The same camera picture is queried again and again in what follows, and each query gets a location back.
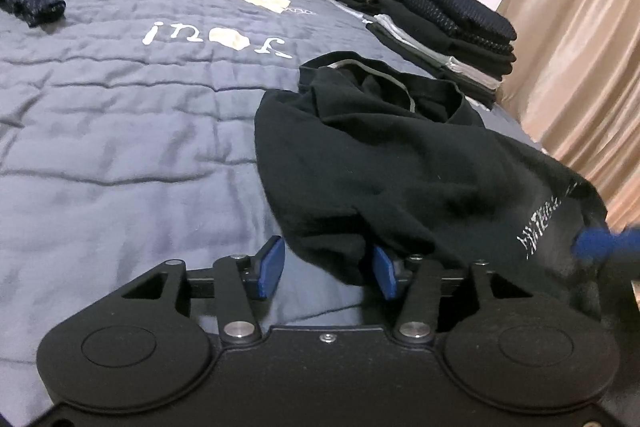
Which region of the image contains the black t-shirt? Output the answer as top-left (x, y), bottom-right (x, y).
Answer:
top-left (254, 51), bottom-right (611, 323)

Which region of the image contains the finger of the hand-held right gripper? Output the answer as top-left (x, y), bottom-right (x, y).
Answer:
top-left (571, 223), bottom-right (640, 265)

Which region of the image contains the grey quilted printed blanket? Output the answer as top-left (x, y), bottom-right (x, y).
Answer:
top-left (0, 0), bottom-right (551, 413)

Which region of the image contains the beige curtain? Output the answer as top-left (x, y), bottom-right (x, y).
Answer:
top-left (492, 0), bottom-right (640, 228)

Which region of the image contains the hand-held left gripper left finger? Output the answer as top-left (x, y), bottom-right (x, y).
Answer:
top-left (114, 236), bottom-right (287, 347)

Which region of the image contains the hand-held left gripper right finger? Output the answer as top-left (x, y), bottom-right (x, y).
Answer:
top-left (371, 244), bottom-right (532, 348)

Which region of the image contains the stack of folded dark clothes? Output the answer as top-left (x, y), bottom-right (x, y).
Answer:
top-left (365, 0), bottom-right (518, 110)

